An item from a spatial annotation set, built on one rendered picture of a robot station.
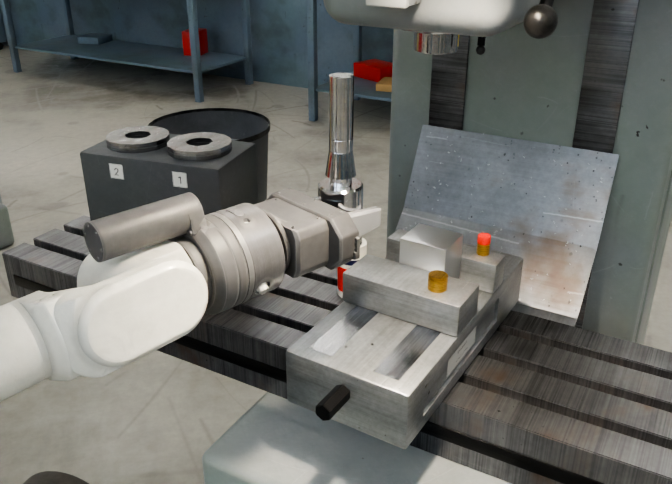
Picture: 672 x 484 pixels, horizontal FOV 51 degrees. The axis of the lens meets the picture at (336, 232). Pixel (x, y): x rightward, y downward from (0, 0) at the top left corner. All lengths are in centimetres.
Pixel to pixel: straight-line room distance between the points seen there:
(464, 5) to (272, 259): 29
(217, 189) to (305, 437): 34
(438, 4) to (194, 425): 174
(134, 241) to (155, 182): 42
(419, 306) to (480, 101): 48
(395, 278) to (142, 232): 34
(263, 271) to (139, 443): 161
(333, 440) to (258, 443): 9
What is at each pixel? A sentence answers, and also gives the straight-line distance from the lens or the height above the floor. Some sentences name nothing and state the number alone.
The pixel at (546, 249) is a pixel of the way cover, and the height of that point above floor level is 94.
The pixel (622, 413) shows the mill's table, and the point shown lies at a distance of 86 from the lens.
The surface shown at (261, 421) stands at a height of 84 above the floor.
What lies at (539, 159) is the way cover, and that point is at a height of 105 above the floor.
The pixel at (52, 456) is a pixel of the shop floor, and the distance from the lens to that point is 225.
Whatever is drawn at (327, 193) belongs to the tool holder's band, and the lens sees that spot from 72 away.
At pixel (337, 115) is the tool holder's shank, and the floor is 124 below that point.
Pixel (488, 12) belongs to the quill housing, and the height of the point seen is 134.
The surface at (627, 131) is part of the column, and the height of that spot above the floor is 111.
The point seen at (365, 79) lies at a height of 23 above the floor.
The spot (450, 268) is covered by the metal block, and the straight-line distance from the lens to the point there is 86.
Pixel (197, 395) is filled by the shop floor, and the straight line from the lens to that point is 235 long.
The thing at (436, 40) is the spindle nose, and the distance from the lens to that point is 77.
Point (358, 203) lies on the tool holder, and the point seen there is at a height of 115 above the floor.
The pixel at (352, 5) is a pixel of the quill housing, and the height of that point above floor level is 133.
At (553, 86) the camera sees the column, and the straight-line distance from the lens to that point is 116.
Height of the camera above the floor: 143
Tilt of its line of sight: 25 degrees down
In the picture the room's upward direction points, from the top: straight up
